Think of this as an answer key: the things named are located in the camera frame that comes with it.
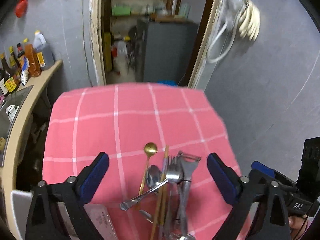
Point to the steel sink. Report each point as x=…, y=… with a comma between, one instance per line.
x=12, y=130

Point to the pink checked tablecloth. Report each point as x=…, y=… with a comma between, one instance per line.
x=130, y=120

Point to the white cup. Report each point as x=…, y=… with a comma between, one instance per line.
x=11, y=112

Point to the white perforated utensil holder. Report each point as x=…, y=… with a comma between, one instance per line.
x=100, y=218

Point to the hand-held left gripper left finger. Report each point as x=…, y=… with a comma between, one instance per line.
x=93, y=177

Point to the beige counter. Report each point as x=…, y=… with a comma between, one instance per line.
x=37, y=85

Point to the small white blue packet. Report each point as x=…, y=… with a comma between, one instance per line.
x=25, y=73

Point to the grey cabinet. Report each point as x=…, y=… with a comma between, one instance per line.
x=167, y=50

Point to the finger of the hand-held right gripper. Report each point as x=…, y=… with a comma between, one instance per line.
x=262, y=167

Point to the blue basin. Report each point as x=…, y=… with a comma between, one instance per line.
x=167, y=82

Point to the silver fork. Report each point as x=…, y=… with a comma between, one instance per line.
x=171, y=162

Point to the silver peeler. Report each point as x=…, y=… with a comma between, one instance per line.
x=188, y=163

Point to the white cloth on hook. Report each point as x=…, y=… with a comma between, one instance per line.
x=250, y=20

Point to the green box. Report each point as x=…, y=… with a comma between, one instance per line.
x=121, y=10

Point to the red bag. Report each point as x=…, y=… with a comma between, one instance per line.
x=21, y=6

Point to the orange liquid bottle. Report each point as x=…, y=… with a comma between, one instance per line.
x=32, y=60

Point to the dark sauce bottle yellow label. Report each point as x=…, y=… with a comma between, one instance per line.
x=8, y=80

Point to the person's right hand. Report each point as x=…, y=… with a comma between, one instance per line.
x=297, y=223

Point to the dark bottle red cap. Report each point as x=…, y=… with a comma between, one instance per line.
x=20, y=52

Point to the wooden door frame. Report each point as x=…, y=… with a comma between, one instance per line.
x=96, y=42

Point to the gold spoon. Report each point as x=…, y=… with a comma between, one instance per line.
x=150, y=149

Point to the clear bottle red label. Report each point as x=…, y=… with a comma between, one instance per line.
x=120, y=51

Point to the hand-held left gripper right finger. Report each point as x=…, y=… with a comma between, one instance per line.
x=221, y=177

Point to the pale green container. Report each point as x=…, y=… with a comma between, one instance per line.
x=184, y=10

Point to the wooden chopstick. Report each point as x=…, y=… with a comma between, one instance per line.
x=162, y=205
x=165, y=160

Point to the yellow board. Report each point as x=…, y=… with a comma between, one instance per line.
x=108, y=52

